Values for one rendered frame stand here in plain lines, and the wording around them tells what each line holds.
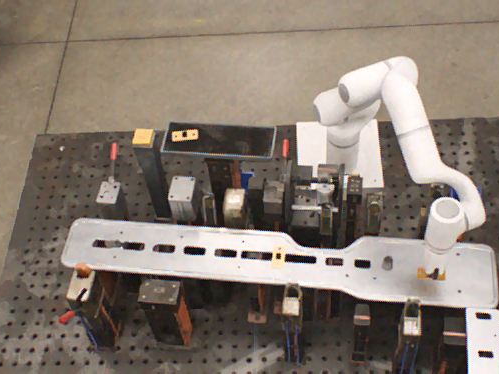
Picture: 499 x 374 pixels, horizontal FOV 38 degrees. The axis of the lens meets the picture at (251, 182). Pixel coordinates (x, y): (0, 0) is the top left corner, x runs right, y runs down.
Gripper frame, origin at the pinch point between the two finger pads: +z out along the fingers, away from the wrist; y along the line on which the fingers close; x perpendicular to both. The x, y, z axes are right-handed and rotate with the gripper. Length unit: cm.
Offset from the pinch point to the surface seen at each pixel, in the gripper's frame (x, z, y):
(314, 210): -36.6, 6.3, -22.7
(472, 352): 11.7, 8.0, 21.3
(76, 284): -107, 2, 14
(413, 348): -4.3, 12.1, 19.9
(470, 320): 11.6, 8.0, 11.3
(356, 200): -23.3, -0.4, -23.0
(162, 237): -85, 8, -9
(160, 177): -93, 12, -37
